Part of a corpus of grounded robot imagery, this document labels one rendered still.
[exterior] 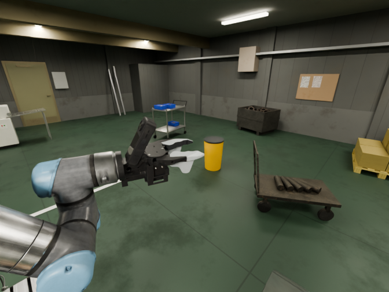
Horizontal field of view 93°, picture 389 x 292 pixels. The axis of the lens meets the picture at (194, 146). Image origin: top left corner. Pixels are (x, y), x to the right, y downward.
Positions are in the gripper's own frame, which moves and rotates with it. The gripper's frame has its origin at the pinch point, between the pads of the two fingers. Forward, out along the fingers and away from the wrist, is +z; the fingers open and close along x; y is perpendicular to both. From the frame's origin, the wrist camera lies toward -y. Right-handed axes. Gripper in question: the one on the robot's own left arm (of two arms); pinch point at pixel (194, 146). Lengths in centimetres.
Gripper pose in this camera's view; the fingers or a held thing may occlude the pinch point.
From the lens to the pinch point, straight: 50.3
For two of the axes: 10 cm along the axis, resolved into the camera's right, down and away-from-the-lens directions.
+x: 4.1, 4.5, -7.9
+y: -0.6, 8.8, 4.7
